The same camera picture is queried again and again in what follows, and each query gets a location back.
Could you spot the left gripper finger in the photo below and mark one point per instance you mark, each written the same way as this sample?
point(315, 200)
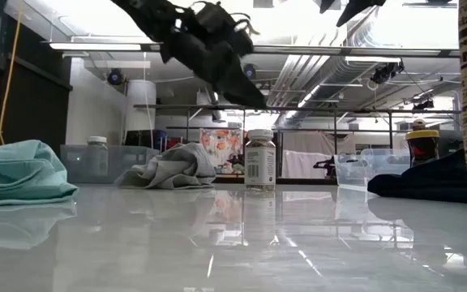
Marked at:
point(223, 97)
point(241, 91)

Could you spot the white lid seasoning jar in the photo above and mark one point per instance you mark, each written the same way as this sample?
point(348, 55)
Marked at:
point(97, 158)
point(260, 162)

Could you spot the grey cloth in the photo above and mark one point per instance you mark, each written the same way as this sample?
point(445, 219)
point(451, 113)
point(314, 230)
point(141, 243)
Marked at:
point(168, 170)

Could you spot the navy blue cloth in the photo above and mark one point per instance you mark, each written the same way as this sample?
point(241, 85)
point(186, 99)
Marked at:
point(420, 182)

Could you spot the teal cloth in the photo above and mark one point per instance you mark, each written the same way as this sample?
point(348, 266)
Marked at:
point(18, 174)

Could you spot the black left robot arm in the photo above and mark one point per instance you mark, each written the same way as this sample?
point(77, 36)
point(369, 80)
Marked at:
point(144, 12)

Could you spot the floral print panel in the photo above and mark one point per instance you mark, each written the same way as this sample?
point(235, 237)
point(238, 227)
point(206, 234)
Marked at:
point(221, 146)

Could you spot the long ceiling light bar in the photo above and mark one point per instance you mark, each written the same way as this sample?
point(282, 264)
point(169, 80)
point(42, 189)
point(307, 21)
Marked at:
point(298, 50)

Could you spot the blue storage bin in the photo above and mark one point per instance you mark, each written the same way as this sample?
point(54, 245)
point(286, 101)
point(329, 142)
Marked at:
point(160, 140)

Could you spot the white cylinder tank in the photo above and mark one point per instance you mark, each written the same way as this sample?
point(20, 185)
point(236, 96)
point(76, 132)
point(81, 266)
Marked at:
point(141, 105)

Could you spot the round black ceiling lamp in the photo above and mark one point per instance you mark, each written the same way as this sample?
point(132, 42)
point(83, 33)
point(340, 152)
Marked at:
point(115, 77)

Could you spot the white hanging sheet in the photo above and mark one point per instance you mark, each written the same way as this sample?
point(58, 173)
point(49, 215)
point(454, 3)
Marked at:
point(302, 164)

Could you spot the clear plastic bin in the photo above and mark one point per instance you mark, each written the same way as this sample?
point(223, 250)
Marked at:
point(132, 164)
point(355, 172)

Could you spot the person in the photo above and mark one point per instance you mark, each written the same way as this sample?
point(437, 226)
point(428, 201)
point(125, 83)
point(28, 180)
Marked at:
point(418, 123)

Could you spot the round blue-lens camera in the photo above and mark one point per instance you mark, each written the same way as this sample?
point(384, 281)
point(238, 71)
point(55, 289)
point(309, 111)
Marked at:
point(250, 71)

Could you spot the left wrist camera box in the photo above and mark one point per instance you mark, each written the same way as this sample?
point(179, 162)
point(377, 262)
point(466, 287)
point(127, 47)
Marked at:
point(221, 20)

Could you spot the metal rack frame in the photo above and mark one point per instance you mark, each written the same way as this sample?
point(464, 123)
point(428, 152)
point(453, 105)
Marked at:
point(298, 108)

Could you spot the silver corrugated ventilation duct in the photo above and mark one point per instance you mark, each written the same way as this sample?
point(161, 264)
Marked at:
point(339, 69)

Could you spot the black ceiling camera rig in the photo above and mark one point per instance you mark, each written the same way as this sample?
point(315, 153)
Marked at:
point(387, 73)

